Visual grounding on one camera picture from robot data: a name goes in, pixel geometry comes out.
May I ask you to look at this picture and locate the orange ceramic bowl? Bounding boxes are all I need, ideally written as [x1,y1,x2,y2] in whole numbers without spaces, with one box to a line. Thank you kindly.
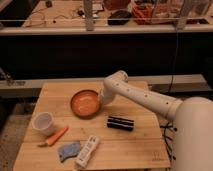
[70,90,100,118]

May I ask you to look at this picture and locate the orange carrot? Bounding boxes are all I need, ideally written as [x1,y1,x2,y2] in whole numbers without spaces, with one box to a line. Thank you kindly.
[39,126,69,147]

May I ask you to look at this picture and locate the white plastic cup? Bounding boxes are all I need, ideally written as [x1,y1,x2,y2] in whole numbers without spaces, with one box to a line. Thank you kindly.
[32,112,55,136]

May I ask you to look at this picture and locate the grey metal post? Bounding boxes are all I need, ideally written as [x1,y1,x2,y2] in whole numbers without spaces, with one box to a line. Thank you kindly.
[83,0,94,31]

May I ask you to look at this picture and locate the orange basket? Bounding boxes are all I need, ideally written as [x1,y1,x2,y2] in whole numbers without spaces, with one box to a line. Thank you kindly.
[132,4,153,25]

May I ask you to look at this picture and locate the black computer mouse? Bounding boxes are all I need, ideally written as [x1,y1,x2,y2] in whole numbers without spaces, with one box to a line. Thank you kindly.
[107,10,132,25]

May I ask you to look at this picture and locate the white remote controller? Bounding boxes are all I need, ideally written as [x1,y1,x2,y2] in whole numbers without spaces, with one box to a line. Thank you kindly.
[76,135,100,168]

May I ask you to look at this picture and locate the black hanging cable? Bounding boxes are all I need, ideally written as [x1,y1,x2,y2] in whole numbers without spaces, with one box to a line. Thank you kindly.
[167,19,180,93]

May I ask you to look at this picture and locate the black rectangular box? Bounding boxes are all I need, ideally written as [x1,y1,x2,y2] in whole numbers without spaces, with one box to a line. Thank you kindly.
[107,116,134,131]

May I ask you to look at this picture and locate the black cable bundle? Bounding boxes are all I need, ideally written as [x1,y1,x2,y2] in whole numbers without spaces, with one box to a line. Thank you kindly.
[160,122,178,161]

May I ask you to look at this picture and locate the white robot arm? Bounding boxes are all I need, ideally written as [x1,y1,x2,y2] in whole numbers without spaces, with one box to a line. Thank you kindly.
[99,70,213,171]

